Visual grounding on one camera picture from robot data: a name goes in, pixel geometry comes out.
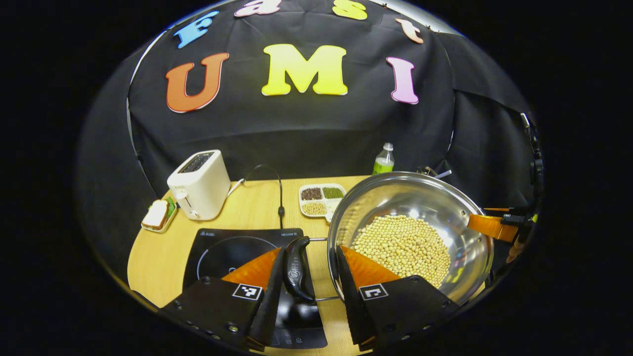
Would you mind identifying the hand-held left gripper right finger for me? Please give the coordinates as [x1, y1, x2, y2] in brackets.
[336, 245, 460, 352]

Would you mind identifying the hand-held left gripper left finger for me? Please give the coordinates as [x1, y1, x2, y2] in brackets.
[159, 247, 287, 352]

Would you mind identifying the black induction cooktop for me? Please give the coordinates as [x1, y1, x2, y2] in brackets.
[182, 227, 328, 350]

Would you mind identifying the stainless steel pot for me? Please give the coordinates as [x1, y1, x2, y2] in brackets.
[283, 172, 495, 306]

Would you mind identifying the pile of soybeans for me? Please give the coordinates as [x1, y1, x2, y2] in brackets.
[351, 214, 452, 288]

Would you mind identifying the divided dish of beans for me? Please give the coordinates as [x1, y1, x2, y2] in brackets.
[299, 183, 347, 223]

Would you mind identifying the green bottle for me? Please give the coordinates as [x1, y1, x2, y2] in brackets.
[372, 143, 395, 176]

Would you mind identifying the small white plate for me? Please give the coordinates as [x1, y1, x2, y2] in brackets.
[141, 197, 179, 233]

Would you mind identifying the white toaster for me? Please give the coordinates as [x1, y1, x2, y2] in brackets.
[167, 150, 231, 221]

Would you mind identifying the sandwich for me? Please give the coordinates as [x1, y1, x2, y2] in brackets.
[143, 200, 169, 229]

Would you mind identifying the black power cable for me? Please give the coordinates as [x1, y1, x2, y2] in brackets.
[242, 165, 285, 230]

